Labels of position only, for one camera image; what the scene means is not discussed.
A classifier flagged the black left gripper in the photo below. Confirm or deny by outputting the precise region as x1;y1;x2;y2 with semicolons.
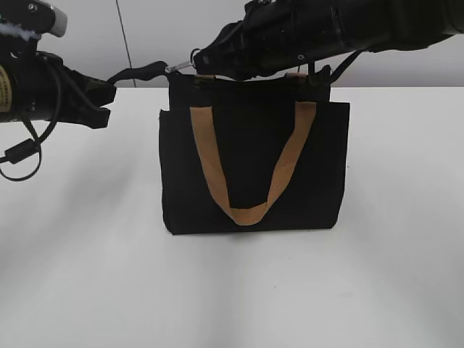
34;51;117;129

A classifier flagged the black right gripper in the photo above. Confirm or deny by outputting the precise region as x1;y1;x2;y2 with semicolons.
193;1;341;80

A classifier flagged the silver zipper pull with ring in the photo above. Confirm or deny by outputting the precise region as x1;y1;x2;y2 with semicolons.
165;48;201;73

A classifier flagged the black fabric tote bag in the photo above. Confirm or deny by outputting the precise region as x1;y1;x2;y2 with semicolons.
111;61;350;235

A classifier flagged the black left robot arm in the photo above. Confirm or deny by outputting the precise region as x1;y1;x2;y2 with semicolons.
1;1;116;129

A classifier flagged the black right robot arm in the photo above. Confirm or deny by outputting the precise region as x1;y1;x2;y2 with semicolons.
83;1;463;129

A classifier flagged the black cable with ferrite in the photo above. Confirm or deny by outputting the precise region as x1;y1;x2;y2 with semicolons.
0;54;68;183

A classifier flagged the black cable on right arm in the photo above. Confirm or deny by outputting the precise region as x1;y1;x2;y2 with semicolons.
328;49;365;86

